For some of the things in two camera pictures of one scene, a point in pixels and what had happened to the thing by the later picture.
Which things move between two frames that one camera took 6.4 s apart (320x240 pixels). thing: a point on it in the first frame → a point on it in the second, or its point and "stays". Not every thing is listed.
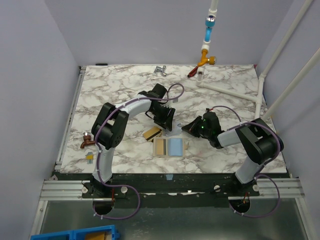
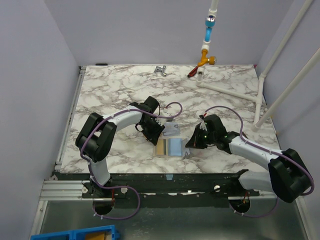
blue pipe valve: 209,23 stays
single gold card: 159,146 stays
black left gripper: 166,121 → 152,137
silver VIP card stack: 174,132 stays
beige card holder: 169,147 stays
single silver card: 179,129 → 187,150
